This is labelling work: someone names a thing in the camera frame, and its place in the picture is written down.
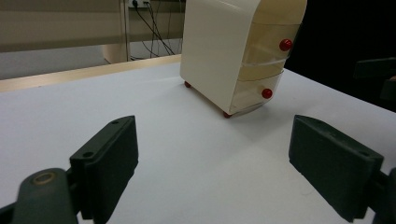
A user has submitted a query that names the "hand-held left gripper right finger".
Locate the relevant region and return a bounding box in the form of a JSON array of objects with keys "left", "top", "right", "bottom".
[{"left": 289, "top": 114, "right": 385, "bottom": 223}]

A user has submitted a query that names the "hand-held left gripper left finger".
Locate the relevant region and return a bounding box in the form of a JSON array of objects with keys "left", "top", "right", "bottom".
[{"left": 69, "top": 115, "right": 139, "bottom": 224}]

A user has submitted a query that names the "clear drawer with red knob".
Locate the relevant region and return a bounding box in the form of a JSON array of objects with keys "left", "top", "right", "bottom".
[
  {"left": 230, "top": 63, "right": 285, "bottom": 115},
  {"left": 242, "top": 22, "right": 302, "bottom": 66}
]

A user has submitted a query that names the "cream drawer cabinet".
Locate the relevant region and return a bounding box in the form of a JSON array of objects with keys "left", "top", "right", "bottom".
[{"left": 179, "top": 0, "right": 308, "bottom": 119}]

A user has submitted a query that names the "light wooden desk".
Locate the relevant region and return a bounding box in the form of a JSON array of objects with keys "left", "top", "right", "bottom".
[{"left": 0, "top": 0, "right": 185, "bottom": 63}]

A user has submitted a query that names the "white power strip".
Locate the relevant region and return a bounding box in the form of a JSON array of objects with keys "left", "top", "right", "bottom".
[{"left": 128, "top": 0, "right": 151, "bottom": 9}]

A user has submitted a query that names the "bundle of black cables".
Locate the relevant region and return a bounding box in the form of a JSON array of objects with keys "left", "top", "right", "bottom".
[{"left": 133, "top": 0, "right": 185, "bottom": 60}]

